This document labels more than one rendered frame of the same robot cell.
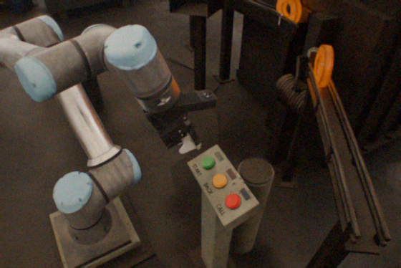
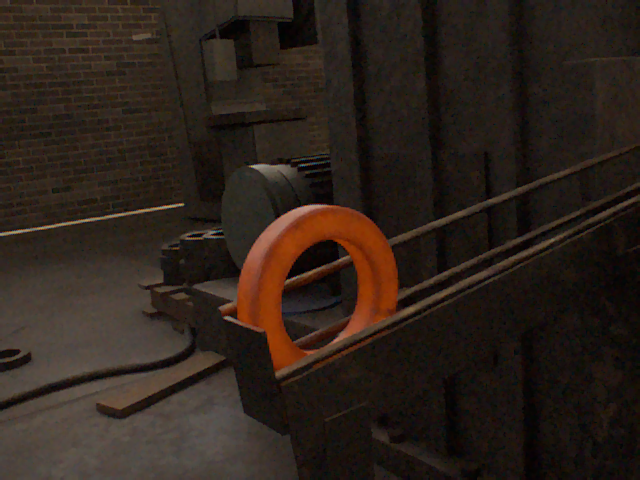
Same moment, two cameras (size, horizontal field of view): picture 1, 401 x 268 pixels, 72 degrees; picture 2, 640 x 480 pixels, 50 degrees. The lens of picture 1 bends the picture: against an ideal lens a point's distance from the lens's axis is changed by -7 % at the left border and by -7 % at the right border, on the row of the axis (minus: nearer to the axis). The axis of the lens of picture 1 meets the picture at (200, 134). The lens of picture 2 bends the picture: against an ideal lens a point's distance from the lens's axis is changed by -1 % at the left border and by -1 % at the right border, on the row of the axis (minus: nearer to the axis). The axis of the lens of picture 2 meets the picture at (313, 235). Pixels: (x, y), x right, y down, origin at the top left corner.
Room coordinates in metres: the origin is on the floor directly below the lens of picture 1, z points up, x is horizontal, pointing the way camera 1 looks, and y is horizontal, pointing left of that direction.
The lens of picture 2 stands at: (2.54, 0.71, 0.82)
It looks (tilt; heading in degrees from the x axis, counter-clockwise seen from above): 10 degrees down; 260
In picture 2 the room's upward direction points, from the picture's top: 5 degrees counter-clockwise
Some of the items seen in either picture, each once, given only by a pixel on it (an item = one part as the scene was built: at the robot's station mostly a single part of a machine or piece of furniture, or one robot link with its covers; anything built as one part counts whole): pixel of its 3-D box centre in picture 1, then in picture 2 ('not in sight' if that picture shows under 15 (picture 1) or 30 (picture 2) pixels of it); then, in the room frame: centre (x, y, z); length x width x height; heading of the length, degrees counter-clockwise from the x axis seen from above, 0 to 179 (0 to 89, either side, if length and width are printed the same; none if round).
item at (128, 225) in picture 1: (93, 229); not in sight; (0.61, 0.47, 0.10); 0.32 x 0.32 x 0.04; 31
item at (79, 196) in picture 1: (79, 198); not in sight; (0.62, 0.46, 0.33); 0.17 x 0.15 x 0.18; 135
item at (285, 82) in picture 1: (288, 128); not in sight; (1.08, -0.45, 0.27); 0.22 x 0.13 x 0.53; 25
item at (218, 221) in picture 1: (215, 230); not in sight; (0.51, -0.06, 0.31); 0.24 x 0.16 x 0.62; 25
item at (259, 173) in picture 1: (247, 211); not in sight; (0.61, -0.18, 0.26); 0.12 x 0.12 x 0.52
